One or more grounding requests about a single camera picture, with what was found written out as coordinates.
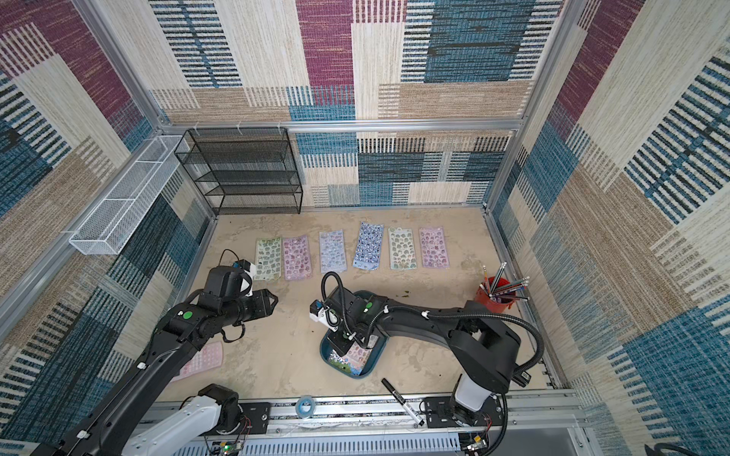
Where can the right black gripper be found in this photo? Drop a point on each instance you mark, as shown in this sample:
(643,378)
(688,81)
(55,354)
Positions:
(341,342)

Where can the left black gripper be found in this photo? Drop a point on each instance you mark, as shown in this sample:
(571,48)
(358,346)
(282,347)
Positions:
(265,308)

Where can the pink pastel sticker sheet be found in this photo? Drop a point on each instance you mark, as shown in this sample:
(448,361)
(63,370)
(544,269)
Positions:
(353,363)

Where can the pink purple sticker sheet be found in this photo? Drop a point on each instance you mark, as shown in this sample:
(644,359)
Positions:
(296,258)

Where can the light blue sticker sheet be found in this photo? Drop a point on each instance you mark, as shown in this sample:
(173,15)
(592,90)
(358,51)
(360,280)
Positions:
(333,255)

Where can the penguin sticker sheet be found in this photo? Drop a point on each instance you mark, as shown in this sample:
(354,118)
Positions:
(369,246)

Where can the white green frog sticker sheet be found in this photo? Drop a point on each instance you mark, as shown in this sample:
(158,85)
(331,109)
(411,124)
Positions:
(402,249)

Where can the lilac character sticker sheet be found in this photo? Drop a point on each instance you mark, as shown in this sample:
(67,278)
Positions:
(433,246)

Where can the teal plastic storage box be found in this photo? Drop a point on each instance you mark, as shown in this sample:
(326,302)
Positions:
(360,310)

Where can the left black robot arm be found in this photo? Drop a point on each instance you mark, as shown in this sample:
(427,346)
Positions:
(227,299)

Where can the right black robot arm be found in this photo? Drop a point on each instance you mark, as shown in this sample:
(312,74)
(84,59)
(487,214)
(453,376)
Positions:
(483,344)

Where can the black marker pen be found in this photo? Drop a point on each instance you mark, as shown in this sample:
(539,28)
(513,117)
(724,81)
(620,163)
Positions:
(403,403)

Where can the pink calculator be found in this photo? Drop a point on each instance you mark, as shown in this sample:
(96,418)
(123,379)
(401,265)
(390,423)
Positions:
(211,357)

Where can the blue tape roll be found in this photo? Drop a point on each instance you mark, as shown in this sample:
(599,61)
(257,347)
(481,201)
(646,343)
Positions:
(305,407)

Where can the red pencil cup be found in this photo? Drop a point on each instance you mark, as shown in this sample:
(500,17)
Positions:
(498,293)

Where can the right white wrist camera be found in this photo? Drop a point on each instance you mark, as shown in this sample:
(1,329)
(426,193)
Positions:
(324,315)

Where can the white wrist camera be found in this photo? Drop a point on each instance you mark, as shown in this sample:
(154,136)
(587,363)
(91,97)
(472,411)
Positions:
(247,271)
(324,315)

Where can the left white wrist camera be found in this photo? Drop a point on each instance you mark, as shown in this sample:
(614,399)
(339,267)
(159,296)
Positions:
(247,271)

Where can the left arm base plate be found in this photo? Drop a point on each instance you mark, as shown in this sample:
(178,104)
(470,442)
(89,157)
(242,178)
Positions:
(243,419)

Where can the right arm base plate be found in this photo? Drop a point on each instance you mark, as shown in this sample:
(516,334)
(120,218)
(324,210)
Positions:
(440,413)

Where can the black wire mesh shelf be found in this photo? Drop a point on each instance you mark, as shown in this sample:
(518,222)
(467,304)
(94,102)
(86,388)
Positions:
(243,170)

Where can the white cable duct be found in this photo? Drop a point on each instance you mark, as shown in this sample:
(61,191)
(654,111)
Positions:
(375,444)

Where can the white wire mesh basket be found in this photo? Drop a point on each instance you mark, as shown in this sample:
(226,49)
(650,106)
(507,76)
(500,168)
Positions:
(109,227)

